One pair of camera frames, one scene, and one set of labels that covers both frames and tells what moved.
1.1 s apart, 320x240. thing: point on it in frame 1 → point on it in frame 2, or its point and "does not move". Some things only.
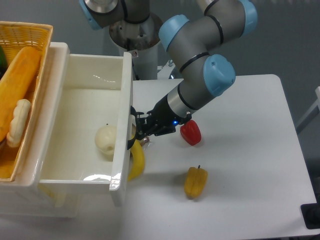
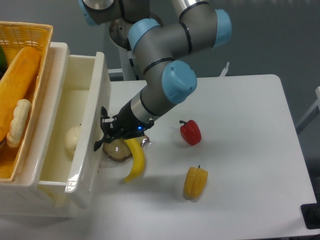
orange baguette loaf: x=17 y=85 does not move
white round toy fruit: x=105 y=138 → x=71 y=139
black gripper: x=159 y=119 → x=127 y=126
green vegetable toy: x=3 y=64 does not move
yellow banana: x=138 y=158 does not move
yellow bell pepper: x=195 y=182 does not move
